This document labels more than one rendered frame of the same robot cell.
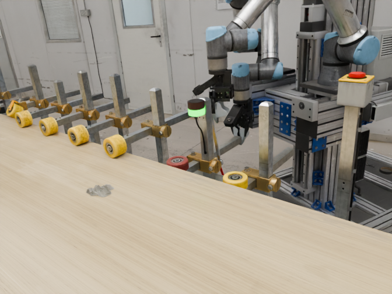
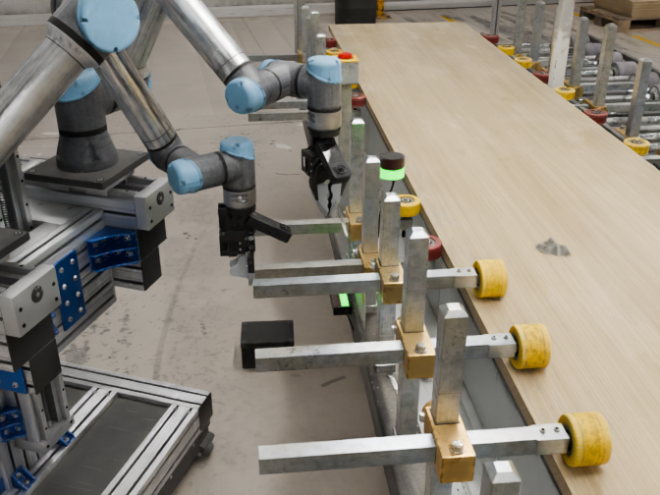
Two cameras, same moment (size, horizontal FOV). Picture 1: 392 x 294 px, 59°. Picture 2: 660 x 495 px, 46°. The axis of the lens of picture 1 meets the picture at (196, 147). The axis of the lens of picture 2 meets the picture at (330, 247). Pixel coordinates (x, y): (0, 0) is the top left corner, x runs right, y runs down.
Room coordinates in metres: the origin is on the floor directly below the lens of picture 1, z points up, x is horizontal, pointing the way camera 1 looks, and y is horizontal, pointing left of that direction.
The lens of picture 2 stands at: (2.50, 1.03, 1.74)
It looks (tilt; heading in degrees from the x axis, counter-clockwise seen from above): 27 degrees down; 223
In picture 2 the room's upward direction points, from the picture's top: straight up
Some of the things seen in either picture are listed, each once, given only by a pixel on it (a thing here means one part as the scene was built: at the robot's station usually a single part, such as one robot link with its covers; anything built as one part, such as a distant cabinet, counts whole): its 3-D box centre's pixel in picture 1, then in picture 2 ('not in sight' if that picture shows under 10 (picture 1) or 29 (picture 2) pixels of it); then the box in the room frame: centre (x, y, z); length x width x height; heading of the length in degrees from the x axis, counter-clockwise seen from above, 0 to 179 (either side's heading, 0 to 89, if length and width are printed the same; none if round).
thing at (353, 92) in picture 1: (354, 91); (345, 71); (0.88, -0.43, 1.18); 0.07 x 0.07 x 0.08; 49
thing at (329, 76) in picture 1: (335, 72); (84, 143); (1.58, -0.67, 1.09); 0.15 x 0.15 x 0.10
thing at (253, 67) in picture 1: (245, 72); (192, 171); (1.57, -0.25, 1.12); 0.11 x 0.11 x 0.08; 79
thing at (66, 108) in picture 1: (61, 107); not in sight; (1.88, 0.73, 0.95); 0.14 x 0.06 x 0.05; 49
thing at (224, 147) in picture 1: (210, 156); (345, 268); (1.29, -0.05, 0.84); 0.43 x 0.03 x 0.04; 139
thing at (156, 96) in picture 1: (161, 143); (387, 296); (1.37, 0.15, 0.89); 0.04 x 0.04 x 0.48; 49
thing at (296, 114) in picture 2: not in sight; (304, 115); (0.47, -1.00, 0.83); 0.44 x 0.03 x 0.04; 139
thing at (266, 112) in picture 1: (265, 170); (356, 202); (1.05, -0.23, 0.89); 0.04 x 0.04 x 0.48; 49
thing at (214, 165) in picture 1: (203, 163); (371, 262); (1.22, -0.02, 0.85); 0.14 x 0.06 x 0.05; 49
